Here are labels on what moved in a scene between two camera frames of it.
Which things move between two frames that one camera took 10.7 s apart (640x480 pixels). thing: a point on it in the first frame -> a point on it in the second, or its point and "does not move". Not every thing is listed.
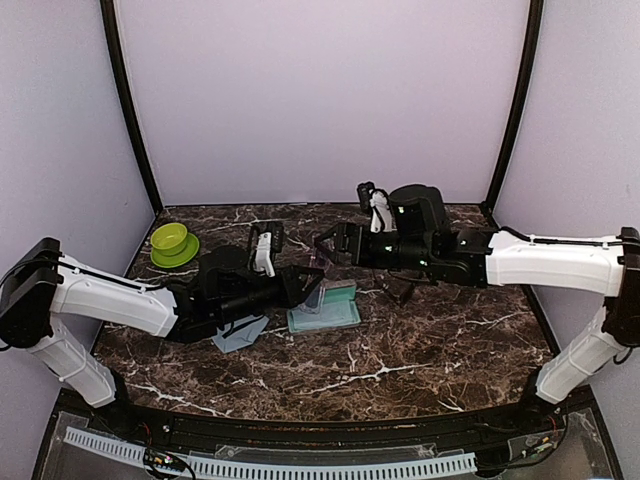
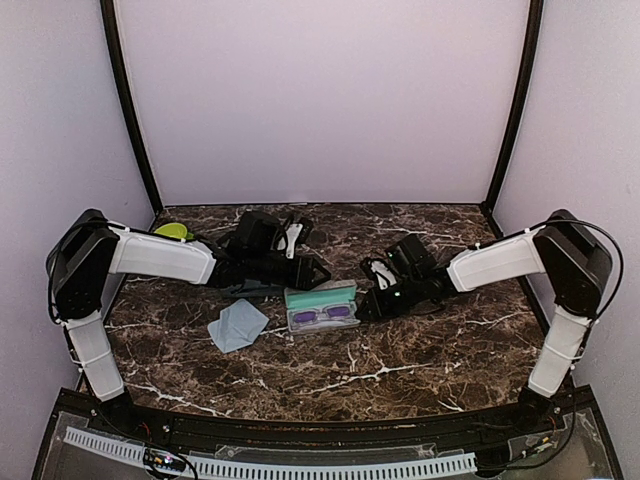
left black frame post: x=110 y=23 does not move
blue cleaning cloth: x=242 y=333 does not move
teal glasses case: x=340 y=307 does not move
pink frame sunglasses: x=322 y=250 -> x=329 y=314
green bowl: x=169 y=238 does not move
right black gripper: x=362 y=255 -> x=379 y=309
